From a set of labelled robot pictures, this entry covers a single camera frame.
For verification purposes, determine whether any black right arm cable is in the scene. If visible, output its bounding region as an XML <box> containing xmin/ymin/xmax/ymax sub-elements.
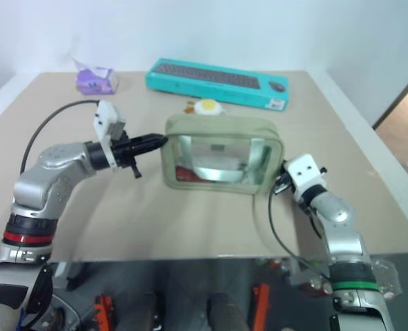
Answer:
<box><xmin>268</xmin><ymin>185</ymin><xmax>333</xmax><ymax>281</ymax></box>

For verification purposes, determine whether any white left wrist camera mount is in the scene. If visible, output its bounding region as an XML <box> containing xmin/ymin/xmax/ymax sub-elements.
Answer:
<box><xmin>93</xmin><ymin>100</ymin><xmax>127</xmax><ymax>172</ymax></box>

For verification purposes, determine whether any fried egg plush keychain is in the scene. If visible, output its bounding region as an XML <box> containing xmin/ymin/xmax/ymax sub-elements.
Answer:
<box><xmin>183</xmin><ymin>98</ymin><xmax>226</xmax><ymax>117</ymax></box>

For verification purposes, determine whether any purple tissue pack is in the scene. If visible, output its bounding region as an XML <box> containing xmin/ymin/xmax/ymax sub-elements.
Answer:
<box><xmin>64</xmin><ymin>51</ymin><xmax>119</xmax><ymax>96</ymax></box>

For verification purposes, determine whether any green pencil pouch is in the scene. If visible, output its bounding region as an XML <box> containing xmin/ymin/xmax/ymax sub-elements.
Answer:
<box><xmin>159</xmin><ymin>114</ymin><xmax>286</xmax><ymax>197</ymax></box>

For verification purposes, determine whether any teal keyboard box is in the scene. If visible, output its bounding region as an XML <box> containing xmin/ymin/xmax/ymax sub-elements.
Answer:
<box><xmin>145</xmin><ymin>57</ymin><xmax>291</xmax><ymax>112</ymax></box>

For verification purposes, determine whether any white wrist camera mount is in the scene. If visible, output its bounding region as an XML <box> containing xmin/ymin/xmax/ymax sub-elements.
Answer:
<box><xmin>93</xmin><ymin>100</ymin><xmax>127</xmax><ymax>172</ymax></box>
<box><xmin>282</xmin><ymin>153</ymin><xmax>327</xmax><ymax>201</ymax></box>

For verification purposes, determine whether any grey left arm cable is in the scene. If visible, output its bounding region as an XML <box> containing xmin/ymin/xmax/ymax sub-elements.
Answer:
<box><xmin>19</xmin><ymin>99</ymin><xmax>101</xmax><ymax>173</ymax></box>

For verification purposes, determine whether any beige table cover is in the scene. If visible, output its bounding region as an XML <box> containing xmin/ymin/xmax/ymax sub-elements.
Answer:
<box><xmin>0</xmin><ymin>70</ymin><xmax>408</xmax><ymax>261</ymax></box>

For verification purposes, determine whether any dark rounded shape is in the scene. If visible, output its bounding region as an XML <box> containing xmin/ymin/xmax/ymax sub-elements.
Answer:
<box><xmin>206</xmin><ymin>292</ymin><xmax>250</xmax><ymax>331</ymax></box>

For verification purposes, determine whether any orange clamp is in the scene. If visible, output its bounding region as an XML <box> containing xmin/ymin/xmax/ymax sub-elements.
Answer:
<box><xmin>252</xmin><ymin>283</ymin><xmax>271</xmax><ymax>331</ymax></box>
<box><xmin>93</xmin><ymin>293</ymin><xmax>115</xmax><ymax>331</ymax></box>

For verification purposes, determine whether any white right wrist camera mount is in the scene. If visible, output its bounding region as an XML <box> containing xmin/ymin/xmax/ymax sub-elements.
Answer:
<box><xmin>282</xmin><ymin>153</ymin><xmax>327</xmax><ymax>201</ymax></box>

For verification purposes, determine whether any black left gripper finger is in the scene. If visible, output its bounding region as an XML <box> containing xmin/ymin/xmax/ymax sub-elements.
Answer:
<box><xmin>134</xmin><ymin>132</ymin><xmax>168</xmax><ymax>146</ymax></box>
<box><xmin>135</xmin><ymin>142</ymin><xmax>164</xmax><ymax>155</ymax></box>

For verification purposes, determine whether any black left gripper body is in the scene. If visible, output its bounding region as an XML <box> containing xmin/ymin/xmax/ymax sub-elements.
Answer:
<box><xmin>111</xmin><ymin>132</ymin><xmax>143</xmax><ymax>180</ymax></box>

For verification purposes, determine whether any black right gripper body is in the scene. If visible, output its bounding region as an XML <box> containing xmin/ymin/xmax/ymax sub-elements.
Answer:
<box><xmin>273</xmin><ymin>168</ymin><xmax>296</xmax><ymax>197</ymax></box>

